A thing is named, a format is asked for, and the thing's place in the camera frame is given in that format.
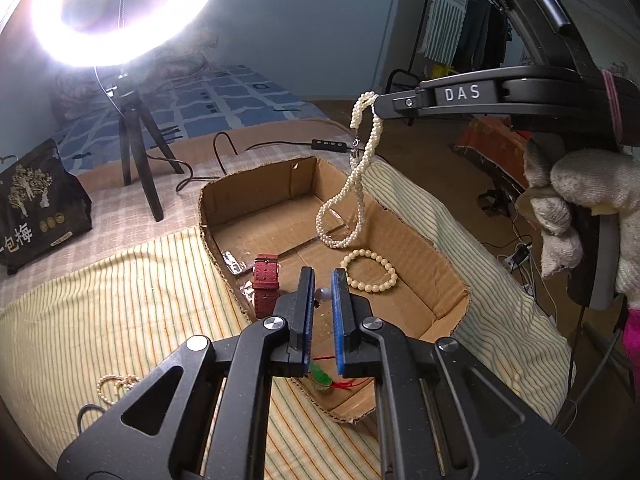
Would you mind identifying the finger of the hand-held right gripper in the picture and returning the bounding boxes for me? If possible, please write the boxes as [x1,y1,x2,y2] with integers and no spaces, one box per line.
[372,64,613,136]

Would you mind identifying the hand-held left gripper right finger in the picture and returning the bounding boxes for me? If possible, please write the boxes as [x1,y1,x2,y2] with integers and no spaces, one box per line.
[332,267,601,480]

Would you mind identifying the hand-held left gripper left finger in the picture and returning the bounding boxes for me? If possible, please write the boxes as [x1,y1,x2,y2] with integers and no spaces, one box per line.
[57,266,317,480]

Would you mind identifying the cream bead bracelet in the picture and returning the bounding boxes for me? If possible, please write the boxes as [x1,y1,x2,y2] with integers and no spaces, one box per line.
[340,249,399,293]

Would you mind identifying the red strap watch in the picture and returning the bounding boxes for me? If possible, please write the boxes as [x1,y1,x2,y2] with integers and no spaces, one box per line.
[251,255,281,318]

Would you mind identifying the green pendant with red cord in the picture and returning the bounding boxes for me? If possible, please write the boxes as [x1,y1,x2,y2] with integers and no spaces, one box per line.
[307,355,368,392]

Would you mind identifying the cardboard box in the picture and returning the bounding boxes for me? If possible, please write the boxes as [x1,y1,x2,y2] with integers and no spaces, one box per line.
[198,156,472,423]

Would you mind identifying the twisted pearl necklace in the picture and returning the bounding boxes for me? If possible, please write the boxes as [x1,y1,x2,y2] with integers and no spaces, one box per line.
[315,91,383,250]

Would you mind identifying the person's right hand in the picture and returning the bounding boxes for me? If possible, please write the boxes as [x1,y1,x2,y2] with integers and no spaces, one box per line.
[517,136,640,311]

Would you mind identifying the dark green hanging garment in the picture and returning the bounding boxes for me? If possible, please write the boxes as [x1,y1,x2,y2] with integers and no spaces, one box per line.
[457,0,491,68]

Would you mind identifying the black clothes rack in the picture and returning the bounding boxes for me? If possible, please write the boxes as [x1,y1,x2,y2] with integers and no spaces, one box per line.
[385,0,521,101]

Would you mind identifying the black hanging garment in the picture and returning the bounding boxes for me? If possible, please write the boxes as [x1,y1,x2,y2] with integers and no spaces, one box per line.
[485,5,508,68]

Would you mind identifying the striped hanging towel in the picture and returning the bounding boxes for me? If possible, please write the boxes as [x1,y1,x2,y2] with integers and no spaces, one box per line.
[422,0,471,63]

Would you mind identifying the beige plaid sheet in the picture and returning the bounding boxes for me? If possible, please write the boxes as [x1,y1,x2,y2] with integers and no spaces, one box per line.
[0,125,361,311]

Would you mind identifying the yellow striped sheet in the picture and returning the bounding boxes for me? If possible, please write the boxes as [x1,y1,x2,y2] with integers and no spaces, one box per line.
[0,160,576,480]

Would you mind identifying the black tripod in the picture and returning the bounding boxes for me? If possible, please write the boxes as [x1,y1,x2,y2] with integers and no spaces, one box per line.
[102,67,187,222]

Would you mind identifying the blue patterned bedsheet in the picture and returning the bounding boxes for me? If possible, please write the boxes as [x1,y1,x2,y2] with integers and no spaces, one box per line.
[50,62,313,176]

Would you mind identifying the green bangle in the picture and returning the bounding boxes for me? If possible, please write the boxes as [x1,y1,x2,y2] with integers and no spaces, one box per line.
[76,404,108,433]

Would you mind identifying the black snack bag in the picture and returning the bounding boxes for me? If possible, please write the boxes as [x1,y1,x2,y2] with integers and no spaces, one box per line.
[0,138,93,276]

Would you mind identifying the black cable with inline controller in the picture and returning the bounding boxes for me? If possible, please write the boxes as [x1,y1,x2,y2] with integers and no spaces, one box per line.
[175,131,361,193]

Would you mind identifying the white power strip with cables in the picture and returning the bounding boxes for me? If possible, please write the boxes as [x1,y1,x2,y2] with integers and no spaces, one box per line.
[500,200,556,311]

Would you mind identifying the small pearl bracelet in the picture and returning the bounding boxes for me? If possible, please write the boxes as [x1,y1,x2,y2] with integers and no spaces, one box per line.
[96,373,142,406]

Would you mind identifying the white ring light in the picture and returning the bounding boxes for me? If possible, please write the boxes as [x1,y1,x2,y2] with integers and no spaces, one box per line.
[0,0,233,68]

